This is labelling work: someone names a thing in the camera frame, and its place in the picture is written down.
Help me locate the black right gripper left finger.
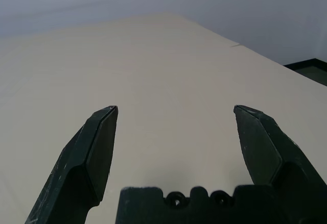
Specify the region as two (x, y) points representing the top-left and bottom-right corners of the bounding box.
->
(24, 105), (119, 224)

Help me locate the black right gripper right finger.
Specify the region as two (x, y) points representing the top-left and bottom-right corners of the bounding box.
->
(233, 105), (327, 224)

